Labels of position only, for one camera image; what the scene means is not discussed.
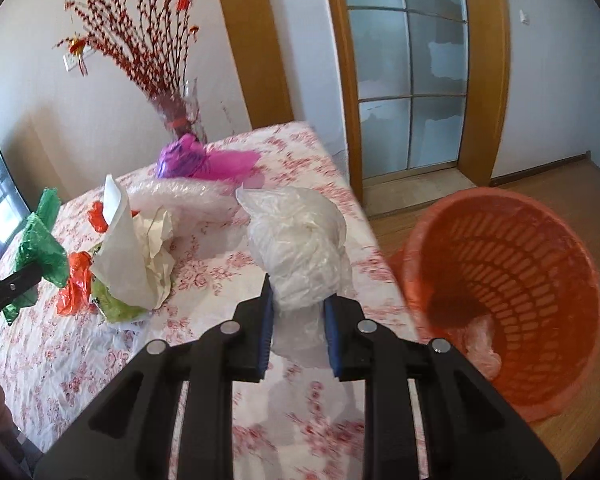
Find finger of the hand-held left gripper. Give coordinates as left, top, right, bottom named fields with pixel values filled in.
left=0, top=265, right=45, bottom=328

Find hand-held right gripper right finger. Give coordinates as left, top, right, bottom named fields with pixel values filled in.
left=323, top=296, right=563, bottom=480

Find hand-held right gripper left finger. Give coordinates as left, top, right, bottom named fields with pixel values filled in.
left=32, top=274, right=274, bottom=480

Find red plastic bag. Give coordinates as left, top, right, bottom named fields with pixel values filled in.
left=55, top=251, right=95, bottom=317
left=89, top=201, right=112, bottom=233

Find light green plastic bag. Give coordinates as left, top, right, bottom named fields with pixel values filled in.
left=91, top=280, right=151, bottom=325

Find white paper sheet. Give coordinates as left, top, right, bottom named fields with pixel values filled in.
left=90, top=174, right=153, bottom=308

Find orange plastic lattice basket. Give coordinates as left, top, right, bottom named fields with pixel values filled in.
left=390, top=187, right=600, bottom=423

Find clear bubble wrap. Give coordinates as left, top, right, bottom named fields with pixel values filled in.
left=127, top=177, right=248, bottom=241

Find pink plastic bag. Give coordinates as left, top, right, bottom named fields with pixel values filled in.
left=155, top=135, right=261, bottom=181

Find floral tablecloth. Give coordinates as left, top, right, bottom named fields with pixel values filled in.
left=0, top=121, right=431, bottom=480

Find flat screen television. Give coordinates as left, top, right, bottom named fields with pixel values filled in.
left=0, top=131, right=31, bottom=265

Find cream crumpled paper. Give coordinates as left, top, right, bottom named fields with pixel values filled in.
left=130, top=207, right=178, bottom=311

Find thin white plastic bag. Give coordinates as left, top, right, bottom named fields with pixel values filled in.
left=455, top=317, right=501, bottom=381

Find glass vase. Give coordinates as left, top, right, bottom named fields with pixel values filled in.
left=167, top=80, right=208, bottom=146

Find red berry branches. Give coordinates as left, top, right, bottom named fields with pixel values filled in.
left=52, top=0, right=201, bottom=126

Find frosted glass door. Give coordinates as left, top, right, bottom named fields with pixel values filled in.
left=340, top=0, right=468, bottom=178

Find wooden door frame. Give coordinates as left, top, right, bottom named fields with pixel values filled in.
left=320, top=0, right=511, bottom=203

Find wooden wall trim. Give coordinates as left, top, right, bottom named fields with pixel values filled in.
left=212, top=0, right=293, bottom=133

